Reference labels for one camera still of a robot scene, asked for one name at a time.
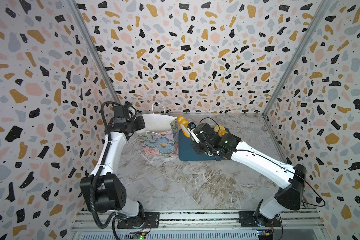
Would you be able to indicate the floral paper gift bag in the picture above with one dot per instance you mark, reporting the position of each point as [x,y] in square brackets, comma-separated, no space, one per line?
[160,136]

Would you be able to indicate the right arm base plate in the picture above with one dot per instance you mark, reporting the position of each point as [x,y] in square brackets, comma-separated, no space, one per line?
[250,219]

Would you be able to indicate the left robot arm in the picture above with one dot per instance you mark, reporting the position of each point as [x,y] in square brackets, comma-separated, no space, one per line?
[104,194]

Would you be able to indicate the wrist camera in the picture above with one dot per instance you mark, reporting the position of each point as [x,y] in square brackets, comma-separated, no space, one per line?
[191,126]
[124,113]

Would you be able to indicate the striped croissant roll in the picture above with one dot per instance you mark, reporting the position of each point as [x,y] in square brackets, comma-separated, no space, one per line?
[183,123]

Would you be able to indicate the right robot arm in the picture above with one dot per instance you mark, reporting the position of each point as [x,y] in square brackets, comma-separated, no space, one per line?
[290,179]

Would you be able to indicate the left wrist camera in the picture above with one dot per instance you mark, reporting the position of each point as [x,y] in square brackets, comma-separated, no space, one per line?
[124,113]

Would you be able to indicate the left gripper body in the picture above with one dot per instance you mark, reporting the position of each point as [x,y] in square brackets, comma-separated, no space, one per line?
[137,124]

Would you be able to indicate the teal plastic tray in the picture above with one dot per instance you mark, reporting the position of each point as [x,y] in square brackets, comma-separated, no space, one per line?
[186,152]

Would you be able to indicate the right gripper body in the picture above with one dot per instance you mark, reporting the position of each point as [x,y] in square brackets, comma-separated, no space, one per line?
[200,138]

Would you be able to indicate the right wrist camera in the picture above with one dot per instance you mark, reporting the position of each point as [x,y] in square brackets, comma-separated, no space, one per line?
[191,126]

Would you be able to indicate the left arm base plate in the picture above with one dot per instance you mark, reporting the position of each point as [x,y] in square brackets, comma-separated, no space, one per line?
[148,220]

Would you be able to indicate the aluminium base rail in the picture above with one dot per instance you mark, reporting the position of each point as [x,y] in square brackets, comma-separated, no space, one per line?
[304,224]

